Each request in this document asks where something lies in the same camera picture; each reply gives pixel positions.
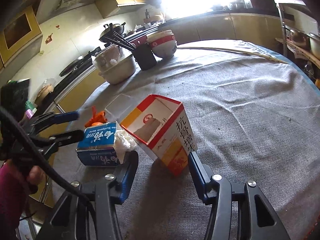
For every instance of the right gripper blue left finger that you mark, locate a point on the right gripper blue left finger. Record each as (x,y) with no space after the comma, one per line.
(125,174)

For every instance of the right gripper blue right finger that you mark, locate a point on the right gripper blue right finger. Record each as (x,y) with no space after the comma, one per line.
(201,179)

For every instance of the white tissue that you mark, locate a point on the white tissue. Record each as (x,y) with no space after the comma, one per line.
(123,142)

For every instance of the blue toothpaste box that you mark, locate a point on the blue toothpaste box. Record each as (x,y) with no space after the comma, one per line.
(97,147)

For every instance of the red white medicine box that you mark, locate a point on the red white medicine box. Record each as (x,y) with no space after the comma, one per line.
(162,129)

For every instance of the orange plastic bag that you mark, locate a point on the orange plastic bag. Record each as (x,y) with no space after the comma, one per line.
(96,119)

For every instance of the clear plastic tray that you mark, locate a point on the clear plastic tray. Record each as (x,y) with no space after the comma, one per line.
(119,108)

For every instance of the metal kitchen shelf rack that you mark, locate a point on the metal kitchen shelf rack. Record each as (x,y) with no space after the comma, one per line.
(295,39)

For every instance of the person's left hand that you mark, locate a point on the person's left hand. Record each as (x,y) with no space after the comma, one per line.
(36,176)

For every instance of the green thermos jug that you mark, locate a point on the green thermos jug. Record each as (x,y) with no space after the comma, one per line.
(30,104)

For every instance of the grey tablecloth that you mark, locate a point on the grey tablecloth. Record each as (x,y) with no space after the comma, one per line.
(252,119)

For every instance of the large white basin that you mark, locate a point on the large white basin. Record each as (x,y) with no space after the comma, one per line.
(120,72)

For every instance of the bagged white bowls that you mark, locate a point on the bagged white bowls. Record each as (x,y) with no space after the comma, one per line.
(108,59)

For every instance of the black chopstick holder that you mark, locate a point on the black chopstick holder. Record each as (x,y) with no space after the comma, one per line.
(144,57)

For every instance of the stacked red white bowls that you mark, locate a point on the stacked red white bowls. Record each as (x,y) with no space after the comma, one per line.
(163,44)

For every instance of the long bamboo stick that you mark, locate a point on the long bamboo stick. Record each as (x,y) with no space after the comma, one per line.
(248,53)

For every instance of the black wok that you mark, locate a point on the black wok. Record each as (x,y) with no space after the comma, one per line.
(110,30)

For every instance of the steel pot on shelf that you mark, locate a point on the steel pot on shelf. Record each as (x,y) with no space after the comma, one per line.
(315,44)

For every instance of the microwave oven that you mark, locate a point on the microwave oven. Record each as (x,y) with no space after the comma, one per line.
(261,4)

